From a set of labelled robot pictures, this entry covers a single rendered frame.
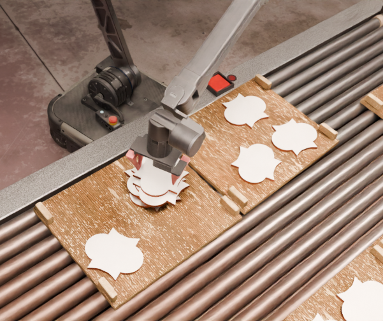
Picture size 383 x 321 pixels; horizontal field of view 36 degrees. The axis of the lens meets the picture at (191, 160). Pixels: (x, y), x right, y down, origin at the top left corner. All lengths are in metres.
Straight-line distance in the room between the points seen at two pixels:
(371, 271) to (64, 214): 0.78
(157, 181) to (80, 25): 2.20
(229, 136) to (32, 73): 1.78
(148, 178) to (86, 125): 1.19
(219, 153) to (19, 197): 0.56
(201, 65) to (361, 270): 0.65
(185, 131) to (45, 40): 2.31
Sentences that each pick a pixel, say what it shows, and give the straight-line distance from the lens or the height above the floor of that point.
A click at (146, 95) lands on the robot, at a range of 2.79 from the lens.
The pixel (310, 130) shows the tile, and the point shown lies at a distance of 1.77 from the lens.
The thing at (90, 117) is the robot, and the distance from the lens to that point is 2.69.
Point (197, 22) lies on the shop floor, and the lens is 3.67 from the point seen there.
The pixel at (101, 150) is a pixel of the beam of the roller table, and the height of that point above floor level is 0.91.
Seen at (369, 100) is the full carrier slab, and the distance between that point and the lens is 1.93.
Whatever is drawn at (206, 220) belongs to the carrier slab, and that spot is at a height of 0.94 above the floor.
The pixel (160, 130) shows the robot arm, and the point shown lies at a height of 1.23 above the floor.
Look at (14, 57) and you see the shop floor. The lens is 3.40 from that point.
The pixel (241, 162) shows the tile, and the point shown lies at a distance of 1.63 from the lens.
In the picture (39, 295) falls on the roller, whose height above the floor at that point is 0.92.
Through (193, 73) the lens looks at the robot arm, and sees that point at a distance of 1.32.
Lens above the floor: 2.18
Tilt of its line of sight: 50 degrees down
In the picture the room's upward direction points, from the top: 8 degrees clockwise
